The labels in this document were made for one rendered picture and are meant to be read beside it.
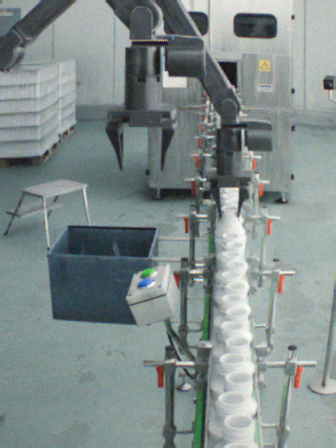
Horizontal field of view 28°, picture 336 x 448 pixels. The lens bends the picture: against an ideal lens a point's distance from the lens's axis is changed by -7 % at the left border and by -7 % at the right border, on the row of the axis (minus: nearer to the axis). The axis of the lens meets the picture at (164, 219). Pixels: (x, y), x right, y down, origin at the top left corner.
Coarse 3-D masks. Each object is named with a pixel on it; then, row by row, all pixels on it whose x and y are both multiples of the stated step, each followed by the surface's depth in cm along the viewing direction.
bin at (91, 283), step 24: (72, 240) 236; (96, 240) 236; (120, 240) 235; (144, 240) 234; (168, 240) 227; (48, 264) 207; (72, 264) 206; (96, 264) 205; (120, 264) 205; (144, 264) 204; (72, 288) 208; (96, 288) 208; (120, 288) 207; (72, 312) 211; (96, 312) 210; (120, 312) 209
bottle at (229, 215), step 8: (224, 208) 158; (232, 208) 158; (224, 216) 155; (232, 216) 155; (224, 224) 156; (232, 224) 155; (216, 232) 157; (224, 232) 155; (232, 232) 155; (240, 232) 155; (216, 240) 157; (240, 240) 155; (216, 248) 158
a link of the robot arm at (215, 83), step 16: (160, 0) 142; (176, 0) 142; (176, 16) 143; (176, 32) 144; (192, 32) 143; (208, 48) 145; (208, 64) 145; (208, 80) 146; (224, 80) 145; (224, 96) 146
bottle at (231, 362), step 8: (224, 360) 97; (232, 360) 98; (240, 360) 97; (224, 368) 95; (232, 368) 95; (240, 368) 95; (224, 376) 95; (216, 384) 96; (216, 392) 95; (216, 400) 96
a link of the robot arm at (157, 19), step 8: (104, 0) 100; (112, 0) 99; (120, 0) 99; (128, 0) 99; (136, 0) 99; (144, 0) 99; (152, 0) 104; (112, 8) 100; (120, 8) 100; (128, 8) 100; (152, 8) 99; (120, 16) 100; (128, 16) 100; (152, 16) 100; (160, 16) 101; (128, 24) 100; (152, 24) 100; (160, 24) 106
